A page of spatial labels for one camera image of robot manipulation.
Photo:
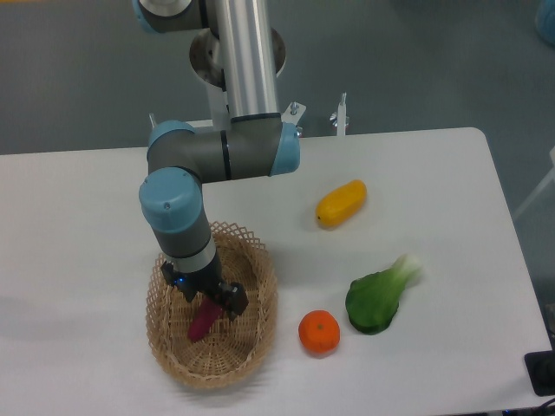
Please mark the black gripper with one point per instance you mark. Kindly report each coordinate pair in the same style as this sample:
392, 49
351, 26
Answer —
223, 298

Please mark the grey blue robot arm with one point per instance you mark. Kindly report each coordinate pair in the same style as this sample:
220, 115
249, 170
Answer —
171, 195

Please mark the oval wicker basket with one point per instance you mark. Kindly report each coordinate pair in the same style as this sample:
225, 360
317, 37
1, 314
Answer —
232, 350

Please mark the orange tangerine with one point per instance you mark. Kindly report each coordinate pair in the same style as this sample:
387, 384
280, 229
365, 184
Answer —
319, 332

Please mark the yellow mango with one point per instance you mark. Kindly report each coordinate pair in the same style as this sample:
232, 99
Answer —
341, 204

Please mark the green bok choy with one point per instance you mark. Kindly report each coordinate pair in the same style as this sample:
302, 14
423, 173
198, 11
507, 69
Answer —
373, 300

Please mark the black device at table edge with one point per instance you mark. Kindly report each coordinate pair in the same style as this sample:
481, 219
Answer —
540, 368

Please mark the white table clamp bracket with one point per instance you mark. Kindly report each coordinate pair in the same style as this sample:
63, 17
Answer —
339, 120

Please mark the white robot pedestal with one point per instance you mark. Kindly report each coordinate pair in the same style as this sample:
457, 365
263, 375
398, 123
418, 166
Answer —
212, 65

